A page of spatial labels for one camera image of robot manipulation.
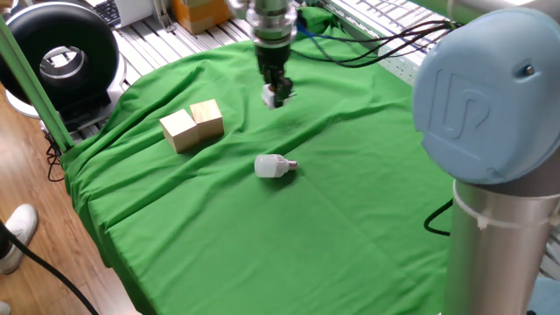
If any black ring-shaped device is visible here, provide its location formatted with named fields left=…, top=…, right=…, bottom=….
left=0, top=1, right=129, bottom=132

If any white box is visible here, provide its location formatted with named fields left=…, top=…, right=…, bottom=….
left=114, top=0, right=155, bottom=28

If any white plug-in bulb holder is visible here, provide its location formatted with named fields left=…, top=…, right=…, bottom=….
left=261, top=82, right=298, bottom=110

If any white LED bulb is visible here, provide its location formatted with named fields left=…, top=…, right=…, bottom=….
left=254, top=152, right=300, bottom=179

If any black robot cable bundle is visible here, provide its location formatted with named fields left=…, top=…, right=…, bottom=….
left=290, top=19, right=461, bottom=69

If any cardboard box yellow tape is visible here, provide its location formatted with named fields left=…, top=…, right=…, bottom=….
left=170, top=0, right=235, bottom=35

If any green frame post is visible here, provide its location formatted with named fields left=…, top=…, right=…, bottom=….
left=0, top=15, right=75, bottom=154

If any reddish wooden cube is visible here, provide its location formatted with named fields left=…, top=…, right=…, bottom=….
left=189, top=98, right=225, bottom=140

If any black keyboard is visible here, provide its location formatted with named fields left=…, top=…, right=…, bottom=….
left=92, top=0, right=122, bottom=28

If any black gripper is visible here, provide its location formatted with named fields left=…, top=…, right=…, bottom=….
left=254, top=39, right=295, bottom=109

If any dark blue cable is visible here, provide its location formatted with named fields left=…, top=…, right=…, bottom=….
left=296, top=21, right=338, bottom=56

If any thin black wire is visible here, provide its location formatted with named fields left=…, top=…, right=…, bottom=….
left=45, top=130, right=67, bottom=183

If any thick black floor cable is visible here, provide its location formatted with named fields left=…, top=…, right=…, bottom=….
left=0, top=220, right=101, bottom=315

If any green cloth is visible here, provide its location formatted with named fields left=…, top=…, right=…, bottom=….
left=60, top=6, right=456, bottom=315

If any pale wooden cube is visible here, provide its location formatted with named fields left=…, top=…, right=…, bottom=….
left=158, top=108, right=201, bottom=154

